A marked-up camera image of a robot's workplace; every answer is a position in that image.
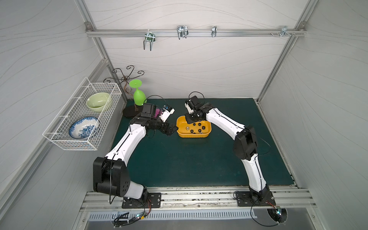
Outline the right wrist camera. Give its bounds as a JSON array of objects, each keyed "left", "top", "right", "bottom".
[{"left": 185, "top": 99, "right": 198, "bottom": 114}]

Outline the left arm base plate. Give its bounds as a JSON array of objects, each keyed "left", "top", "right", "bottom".
[{"left": 122, "top": 192, "right": 162, "bottom": 209}]

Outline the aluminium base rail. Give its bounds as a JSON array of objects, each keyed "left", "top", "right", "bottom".
[{"left": 80, "top": 186, "right": 317, "bottom": 211}]

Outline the green plastic goblet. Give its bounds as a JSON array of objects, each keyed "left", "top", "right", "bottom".
[{"left": 129, "top": 79, "right": 147, "bottom": 106}]

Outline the light green bowl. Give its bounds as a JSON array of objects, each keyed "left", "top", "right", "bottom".
[{"left": 86, "top": 92, "right": 112, "bottom": 113}]

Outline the metal bracket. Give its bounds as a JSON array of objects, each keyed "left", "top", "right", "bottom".
[{"left": 211, "top": 26, "right": 217, "bottom": 37}]

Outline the metal hook middle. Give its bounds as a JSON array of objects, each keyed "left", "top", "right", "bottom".
[{"left": 176, "top": 25, "right": 189, "bottom": 40}]

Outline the metal hook left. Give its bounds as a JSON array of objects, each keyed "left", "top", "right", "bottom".
[{"left": 143, "top": 32, "right": 156, "bottom": 51}]

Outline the purple ball in bowl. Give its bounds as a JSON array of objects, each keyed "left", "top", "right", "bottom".
[{"left": 155, "top": 108, "right": 161, "bottom": 117}]

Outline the blue white patterned bowl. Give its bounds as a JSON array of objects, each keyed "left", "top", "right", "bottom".
[{"left": 69, "top": 117, "right": 99, "bottom": 140}]

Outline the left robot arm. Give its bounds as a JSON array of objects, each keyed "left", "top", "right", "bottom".
[{"left": 93, "top": 117, "right": 178, "bottom": 199}]

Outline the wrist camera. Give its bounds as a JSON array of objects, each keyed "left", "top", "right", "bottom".
[
  {"left": 159, "top": 105, "right": 175, "bottom": 122},
  {"left": 185, "top": 99, "right": 198, "bottom": 114}
]

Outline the yellow plastic storage box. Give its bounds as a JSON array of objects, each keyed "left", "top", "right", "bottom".
[{"left": 176, "top": 116, "right": 212, "bottom": 138}]

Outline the metal hook right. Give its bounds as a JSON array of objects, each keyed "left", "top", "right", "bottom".
[{"left": 270, "top": 26, "right": 293, "bottom": 38}]

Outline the white slotted cable duct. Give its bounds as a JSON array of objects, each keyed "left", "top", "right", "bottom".
[{"left": 88, "top": 209, "right": 257, "bottom": 222}]

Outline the metal hook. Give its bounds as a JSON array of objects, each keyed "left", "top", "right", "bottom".
[
  {"left": 270, "top": 26, "right": 293, "bottom": 38},
  {"left": 143, "top": 32, "right": 156, "bottom": 51},
  {"left": 176, "top": 25, "right": 189, "bottom": 40}
]

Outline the white wire basket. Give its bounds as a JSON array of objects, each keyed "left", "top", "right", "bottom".
[{"left": 43, "top": 78, "right": 122, "bottom": 150}]

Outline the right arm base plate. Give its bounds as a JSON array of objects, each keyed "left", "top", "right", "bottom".
[{"left": 233, "top": 191, "right": 277, "bottom": 207}]

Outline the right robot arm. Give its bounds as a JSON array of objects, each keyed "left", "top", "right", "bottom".
[{"left": 185, "top": 102, "right": 270, "bottom": 203}]

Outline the black metal cup stand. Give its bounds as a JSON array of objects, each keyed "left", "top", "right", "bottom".
[{"left": 103, "top": 65, "right": 145, "bottom": 118}]

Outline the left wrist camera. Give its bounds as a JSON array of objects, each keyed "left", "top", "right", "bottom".
[{"left": 159, "top": 105, "right": 175, "bottom": 122}]

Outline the aluminium crossbar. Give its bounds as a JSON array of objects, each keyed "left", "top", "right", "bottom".
[{"left": 86, "top": 28, "right": 307, "bottom": 38}]

